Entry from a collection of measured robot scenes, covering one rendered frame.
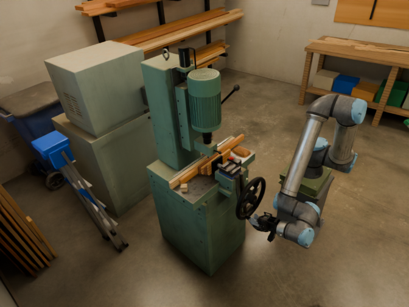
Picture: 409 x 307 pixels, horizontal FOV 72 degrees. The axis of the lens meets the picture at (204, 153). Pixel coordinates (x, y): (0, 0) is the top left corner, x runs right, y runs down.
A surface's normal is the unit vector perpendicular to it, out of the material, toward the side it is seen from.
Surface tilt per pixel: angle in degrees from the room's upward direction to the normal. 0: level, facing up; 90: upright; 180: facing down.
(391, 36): 90
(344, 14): 90
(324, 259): 0
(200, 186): 0
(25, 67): 90
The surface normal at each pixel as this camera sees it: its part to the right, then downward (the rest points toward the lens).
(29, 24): 0.76, 0.36
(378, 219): -0.06, -0.79
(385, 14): -0.64, 0.49
